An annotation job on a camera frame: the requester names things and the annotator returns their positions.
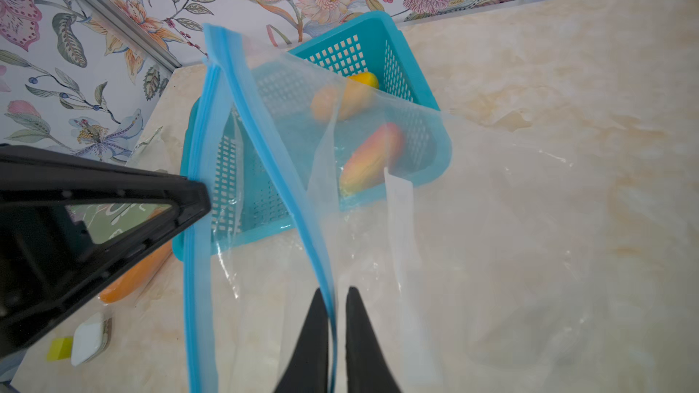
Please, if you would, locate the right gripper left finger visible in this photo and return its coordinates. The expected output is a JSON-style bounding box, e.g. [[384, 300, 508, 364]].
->
[[274, 289, 329, 393]]

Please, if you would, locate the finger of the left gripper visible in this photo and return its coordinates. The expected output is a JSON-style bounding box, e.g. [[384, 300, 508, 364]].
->
[[1, 145, 211, 357]]

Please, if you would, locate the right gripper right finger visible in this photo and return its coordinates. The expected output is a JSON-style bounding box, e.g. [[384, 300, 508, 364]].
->
[[345, 287, 400, 393]]

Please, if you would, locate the large orange mango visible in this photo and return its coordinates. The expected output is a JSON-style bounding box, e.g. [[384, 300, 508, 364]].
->
[[98, 241, 172, 305]]

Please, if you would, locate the clear blue-zipper bag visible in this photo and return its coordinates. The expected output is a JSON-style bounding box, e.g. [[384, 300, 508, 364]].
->
[[183, 25, 609, 392]]

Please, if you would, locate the red yellow mango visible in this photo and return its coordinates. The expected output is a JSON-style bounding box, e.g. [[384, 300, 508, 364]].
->
[[340, 123, 405, 197]]

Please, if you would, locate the teal plastic basket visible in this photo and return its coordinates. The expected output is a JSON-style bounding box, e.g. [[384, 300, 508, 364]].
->
[[180, 12, 451, 255]]

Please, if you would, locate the white square box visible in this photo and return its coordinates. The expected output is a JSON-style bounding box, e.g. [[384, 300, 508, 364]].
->
[[70, 312, 111, 367]]

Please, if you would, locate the yellow green cube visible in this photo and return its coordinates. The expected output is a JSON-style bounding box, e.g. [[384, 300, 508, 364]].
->
[[47, 337, 74, 362]]

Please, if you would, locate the left corner aluminium post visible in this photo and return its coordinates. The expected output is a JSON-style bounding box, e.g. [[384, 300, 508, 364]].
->
[[82, 0, 182, 72]]

